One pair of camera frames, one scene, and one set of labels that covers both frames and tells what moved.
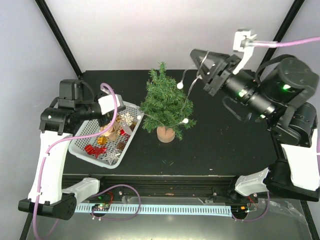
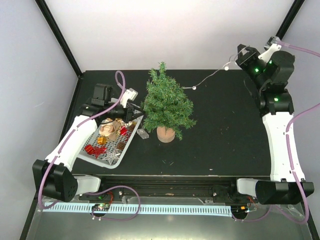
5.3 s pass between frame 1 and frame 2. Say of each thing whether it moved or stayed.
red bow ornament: stayed
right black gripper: moved
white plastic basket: stayed
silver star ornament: stayed
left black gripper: moved
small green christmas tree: stayed
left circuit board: stayed
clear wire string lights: moved
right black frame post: stayed
